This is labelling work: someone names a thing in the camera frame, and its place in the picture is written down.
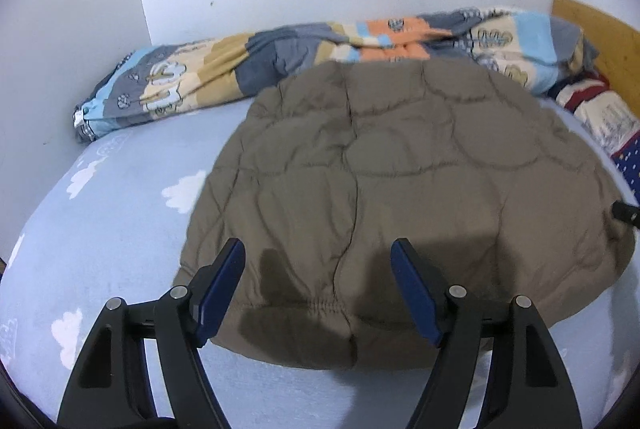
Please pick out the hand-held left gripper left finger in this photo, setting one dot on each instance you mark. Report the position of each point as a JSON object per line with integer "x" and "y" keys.
{"x": 222, "y": 294}

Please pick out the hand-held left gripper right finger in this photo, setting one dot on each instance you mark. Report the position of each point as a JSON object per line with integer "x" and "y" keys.
{"x": 417, "y": 294}

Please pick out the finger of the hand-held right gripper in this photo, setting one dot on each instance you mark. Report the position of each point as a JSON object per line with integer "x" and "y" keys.
{"x": 627, "y": 211}

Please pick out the brown hooded puffer jacket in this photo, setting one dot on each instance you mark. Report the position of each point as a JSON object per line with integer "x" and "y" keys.
{"x": 400, "y": 159}

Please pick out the star and stripe printed pillow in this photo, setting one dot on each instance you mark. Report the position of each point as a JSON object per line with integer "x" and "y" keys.
{"x": 605, "y": 114}

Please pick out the light blue cloud bed sheet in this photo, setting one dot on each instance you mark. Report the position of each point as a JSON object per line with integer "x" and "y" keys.
{"x": 100, "y": 219}

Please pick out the wooden headboard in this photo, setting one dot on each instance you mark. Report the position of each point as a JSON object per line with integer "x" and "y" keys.
{"x": 600, "y": 34}

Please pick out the patchwork fleece blanket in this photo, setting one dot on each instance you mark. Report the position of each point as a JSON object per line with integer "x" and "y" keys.
{"x": 200, "y": 69}

